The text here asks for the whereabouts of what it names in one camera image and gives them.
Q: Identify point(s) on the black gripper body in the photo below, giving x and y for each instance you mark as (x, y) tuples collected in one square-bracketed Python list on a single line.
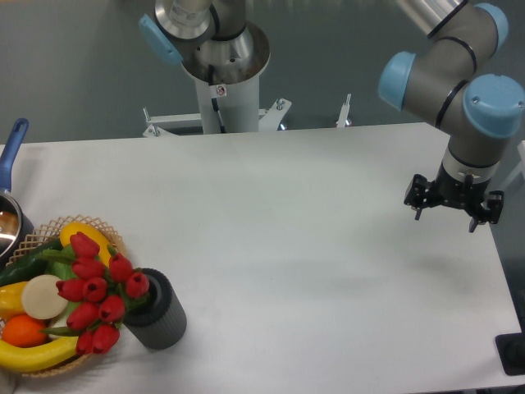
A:
[(457, 194)]

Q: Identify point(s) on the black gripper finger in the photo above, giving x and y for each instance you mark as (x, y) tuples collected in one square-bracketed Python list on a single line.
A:
[(420, 194), (487, 210)]

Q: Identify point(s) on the red tulip bouquet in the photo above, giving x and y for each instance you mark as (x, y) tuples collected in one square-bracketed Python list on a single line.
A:
[(106, 295)]

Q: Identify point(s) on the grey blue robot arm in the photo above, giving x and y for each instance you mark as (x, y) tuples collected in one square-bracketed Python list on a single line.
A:
[(479, 113)]

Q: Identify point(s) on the dark grey ribbed vase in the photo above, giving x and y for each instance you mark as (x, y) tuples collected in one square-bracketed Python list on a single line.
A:
[(161, 323)]

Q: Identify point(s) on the black device at table edge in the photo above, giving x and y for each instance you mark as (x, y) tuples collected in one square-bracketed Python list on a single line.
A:
[(511, 352)]

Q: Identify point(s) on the yellow squash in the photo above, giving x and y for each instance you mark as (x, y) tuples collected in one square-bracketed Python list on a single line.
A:
[(87, 241)]

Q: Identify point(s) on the green bok choy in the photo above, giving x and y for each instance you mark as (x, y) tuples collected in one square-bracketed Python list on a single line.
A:
[(59, 265)]

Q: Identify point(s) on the woven wicker basket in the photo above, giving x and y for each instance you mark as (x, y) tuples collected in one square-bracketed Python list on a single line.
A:
[(49, 232)]

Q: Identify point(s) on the beige round disc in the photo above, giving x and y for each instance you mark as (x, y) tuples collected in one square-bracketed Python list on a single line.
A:
[(40, 298)]

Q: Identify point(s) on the green cucumber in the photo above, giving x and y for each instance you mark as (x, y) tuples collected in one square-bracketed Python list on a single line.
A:
[(29, 265)]

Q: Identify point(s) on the orange fruit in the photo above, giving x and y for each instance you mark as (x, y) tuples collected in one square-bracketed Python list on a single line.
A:
[(24, 331)]

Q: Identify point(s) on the yellow bell pepper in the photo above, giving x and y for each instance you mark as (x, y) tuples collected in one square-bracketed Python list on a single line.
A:
[(10, 300)]

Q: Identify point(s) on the yellow banana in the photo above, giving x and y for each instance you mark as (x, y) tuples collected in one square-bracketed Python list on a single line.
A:
[(32, 359)]

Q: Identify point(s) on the white frame at right edge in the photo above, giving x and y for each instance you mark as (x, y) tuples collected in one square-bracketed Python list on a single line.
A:
[(518, 171)]

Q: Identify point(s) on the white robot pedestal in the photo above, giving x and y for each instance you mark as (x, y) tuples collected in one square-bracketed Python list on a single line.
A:
[(225, 56)]

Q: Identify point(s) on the blue handled saucepan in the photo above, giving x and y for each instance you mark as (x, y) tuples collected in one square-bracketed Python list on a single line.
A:
[(15, 226)]

